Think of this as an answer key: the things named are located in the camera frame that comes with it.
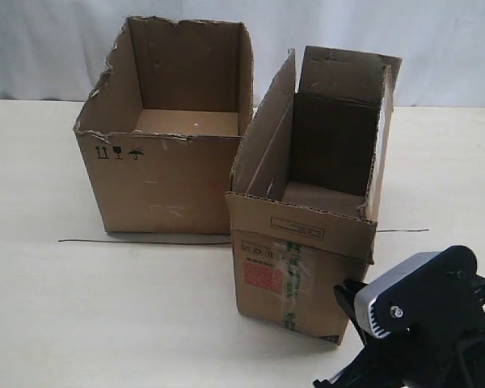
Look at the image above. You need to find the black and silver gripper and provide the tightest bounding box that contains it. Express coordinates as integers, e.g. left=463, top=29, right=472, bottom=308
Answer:
left=313, top=245, right=485, bottom=388

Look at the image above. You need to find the narrow cardboard box with tape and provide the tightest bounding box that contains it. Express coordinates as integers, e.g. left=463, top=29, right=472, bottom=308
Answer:
left=226, top=46, right=402, bottom=344

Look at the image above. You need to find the large open cardboard box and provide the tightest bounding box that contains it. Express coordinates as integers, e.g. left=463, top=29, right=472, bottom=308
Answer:
left=74, top=16, right=254, bottom=234

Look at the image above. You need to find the thin dark line marker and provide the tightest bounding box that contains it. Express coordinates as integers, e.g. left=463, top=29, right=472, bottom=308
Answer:
left=57, top=228, right=430, bottom=246

